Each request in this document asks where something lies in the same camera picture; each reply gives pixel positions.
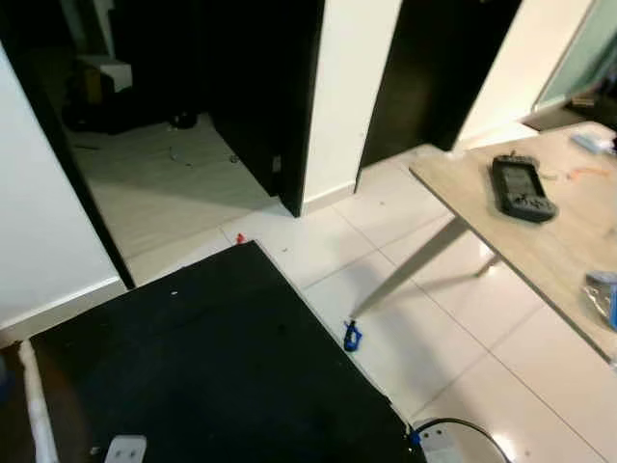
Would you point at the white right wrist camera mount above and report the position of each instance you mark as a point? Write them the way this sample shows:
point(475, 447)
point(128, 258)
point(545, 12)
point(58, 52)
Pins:
point(439, 446)

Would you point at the black open door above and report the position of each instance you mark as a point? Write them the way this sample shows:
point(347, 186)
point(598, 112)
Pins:
point(275, 96)

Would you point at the black handheld game console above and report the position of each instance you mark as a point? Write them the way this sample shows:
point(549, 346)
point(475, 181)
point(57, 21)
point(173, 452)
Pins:
point(523, 188)

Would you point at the dark brown door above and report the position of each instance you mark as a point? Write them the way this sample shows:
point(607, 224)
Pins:
point(434, 72)

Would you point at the small red floor marker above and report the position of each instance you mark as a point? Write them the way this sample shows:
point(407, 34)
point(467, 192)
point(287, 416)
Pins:
point(240, 238)

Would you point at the cardboard box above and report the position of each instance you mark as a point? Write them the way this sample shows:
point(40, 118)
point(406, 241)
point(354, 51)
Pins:
point(104, 77)

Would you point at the light wooden table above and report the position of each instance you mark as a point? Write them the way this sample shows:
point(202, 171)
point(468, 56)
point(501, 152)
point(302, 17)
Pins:
point(540, 246)

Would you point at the black floor mat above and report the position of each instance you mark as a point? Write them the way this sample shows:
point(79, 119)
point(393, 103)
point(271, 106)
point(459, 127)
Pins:
point(212, 367)

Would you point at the blue white packet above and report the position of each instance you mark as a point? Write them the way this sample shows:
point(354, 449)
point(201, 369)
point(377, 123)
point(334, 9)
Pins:
point(593, 144)

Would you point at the small blue clamp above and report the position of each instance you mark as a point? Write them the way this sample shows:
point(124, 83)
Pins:
point(352, 337)

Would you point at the short grey table leg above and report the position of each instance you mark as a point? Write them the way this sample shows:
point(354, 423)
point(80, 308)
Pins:
point(487, 265)

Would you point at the grey slanted table leg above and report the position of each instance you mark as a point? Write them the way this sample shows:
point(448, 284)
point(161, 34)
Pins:
point(415, 268)

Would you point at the frosted glass panel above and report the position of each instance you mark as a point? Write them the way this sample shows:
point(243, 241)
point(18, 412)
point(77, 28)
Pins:
point(583, 53)

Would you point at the white pole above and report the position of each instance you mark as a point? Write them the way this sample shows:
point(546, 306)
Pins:
point(40, 415)

